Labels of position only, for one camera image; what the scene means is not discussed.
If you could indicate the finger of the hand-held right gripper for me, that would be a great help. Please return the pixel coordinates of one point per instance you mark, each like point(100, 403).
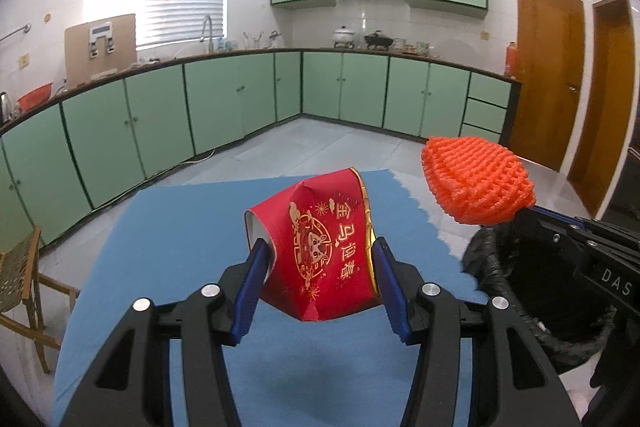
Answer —
point(560, 214)
point(555, 239)

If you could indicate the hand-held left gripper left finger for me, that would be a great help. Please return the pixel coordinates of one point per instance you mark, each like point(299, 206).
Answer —
point(250, 287)

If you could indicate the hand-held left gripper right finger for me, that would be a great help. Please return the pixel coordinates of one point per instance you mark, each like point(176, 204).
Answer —
point(392, 297)

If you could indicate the bin with black bag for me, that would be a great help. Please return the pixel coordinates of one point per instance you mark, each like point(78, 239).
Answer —
point(540, 302)

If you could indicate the red paper cup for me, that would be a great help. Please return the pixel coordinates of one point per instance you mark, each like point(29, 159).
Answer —
point(320, 257)

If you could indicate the orange foam fruit net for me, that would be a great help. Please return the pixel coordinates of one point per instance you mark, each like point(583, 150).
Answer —
point(475, 177)

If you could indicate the blue table mat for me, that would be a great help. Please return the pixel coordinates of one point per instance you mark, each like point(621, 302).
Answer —
point(175, 232)

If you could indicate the closed wooden door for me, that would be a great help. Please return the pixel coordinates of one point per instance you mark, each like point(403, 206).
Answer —
point(545, 72)

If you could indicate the red bottle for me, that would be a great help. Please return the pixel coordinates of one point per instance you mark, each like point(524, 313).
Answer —
point(511, 59)

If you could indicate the green lower kitchen cabinets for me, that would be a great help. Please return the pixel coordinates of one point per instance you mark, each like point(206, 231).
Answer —
point(215, 107)

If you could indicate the glass jar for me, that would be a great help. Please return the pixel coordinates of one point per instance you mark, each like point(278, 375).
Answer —
point(423, 49)

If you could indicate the wooden woven chair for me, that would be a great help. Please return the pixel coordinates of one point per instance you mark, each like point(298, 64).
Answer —
point(20, 267)

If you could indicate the black wok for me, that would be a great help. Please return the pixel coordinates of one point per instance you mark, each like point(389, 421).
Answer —
point(377, 41)

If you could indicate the metal faucet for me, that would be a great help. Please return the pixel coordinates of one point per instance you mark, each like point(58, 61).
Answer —
point(206, 32)

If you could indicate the white pot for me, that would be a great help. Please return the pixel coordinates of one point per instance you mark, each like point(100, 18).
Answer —
point(344, 37)

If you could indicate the red basin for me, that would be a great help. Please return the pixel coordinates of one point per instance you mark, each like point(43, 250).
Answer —
point(35, 97)

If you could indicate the brown cardboard sheet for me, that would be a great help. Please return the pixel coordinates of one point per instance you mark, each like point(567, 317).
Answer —
point(77, 57)

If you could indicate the metal kettle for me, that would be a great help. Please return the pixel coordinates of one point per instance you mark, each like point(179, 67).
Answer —
point(5, 104)

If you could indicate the wooden door with frame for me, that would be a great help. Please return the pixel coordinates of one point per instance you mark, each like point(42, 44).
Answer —
point(600, 107)

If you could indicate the metal wall rail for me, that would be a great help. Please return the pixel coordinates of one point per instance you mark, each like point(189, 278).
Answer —
point(15, 32)

